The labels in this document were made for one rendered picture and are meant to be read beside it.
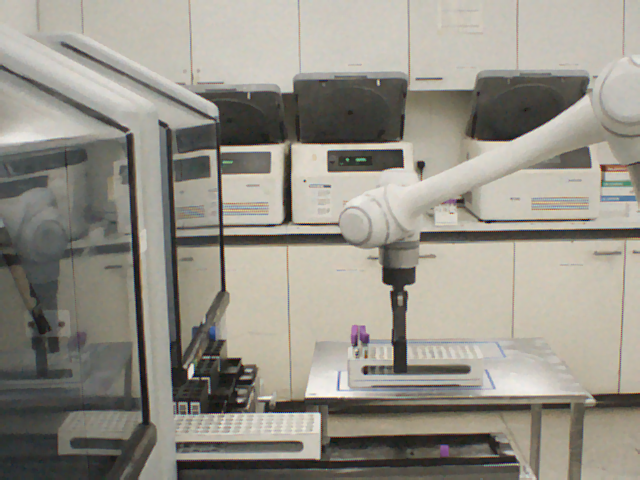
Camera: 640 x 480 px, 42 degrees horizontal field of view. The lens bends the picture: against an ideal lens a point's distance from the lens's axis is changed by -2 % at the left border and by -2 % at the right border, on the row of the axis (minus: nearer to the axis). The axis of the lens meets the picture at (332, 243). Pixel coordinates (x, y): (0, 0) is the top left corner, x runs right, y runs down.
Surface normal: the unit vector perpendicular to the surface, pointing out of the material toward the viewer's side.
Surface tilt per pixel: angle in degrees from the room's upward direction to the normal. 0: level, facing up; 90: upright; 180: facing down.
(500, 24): 90
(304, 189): 90
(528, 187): 90
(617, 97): 84
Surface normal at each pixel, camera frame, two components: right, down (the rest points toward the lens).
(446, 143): 0.00, 0.16
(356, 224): -0.55, 0.21
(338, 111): 0.02, 0.88
